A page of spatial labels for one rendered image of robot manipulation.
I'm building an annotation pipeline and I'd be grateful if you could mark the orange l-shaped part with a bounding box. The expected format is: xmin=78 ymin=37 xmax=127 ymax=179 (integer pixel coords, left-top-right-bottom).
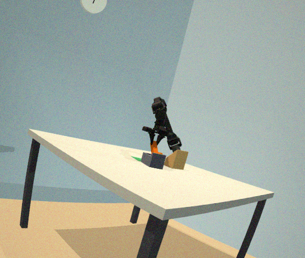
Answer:
xmin=150 ymin=141 xmax=162 ymax=154

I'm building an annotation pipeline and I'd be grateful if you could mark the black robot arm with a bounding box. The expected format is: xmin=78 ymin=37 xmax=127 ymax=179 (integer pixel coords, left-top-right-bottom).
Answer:
xmin=151 ymin=97 xmax=182 ymax=152

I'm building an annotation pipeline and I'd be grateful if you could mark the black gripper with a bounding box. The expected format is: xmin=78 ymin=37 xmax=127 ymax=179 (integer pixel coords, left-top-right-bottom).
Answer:
xmin=142 ymin=120 xmax=172 ymax=145

